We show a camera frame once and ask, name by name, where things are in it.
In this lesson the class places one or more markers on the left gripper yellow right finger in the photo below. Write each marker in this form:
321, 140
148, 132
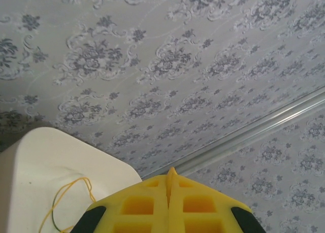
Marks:
203, 217

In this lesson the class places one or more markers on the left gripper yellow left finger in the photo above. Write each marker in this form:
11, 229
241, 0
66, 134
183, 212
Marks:
142, 217

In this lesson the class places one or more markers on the white plastic tray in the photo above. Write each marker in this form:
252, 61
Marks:
38, 154

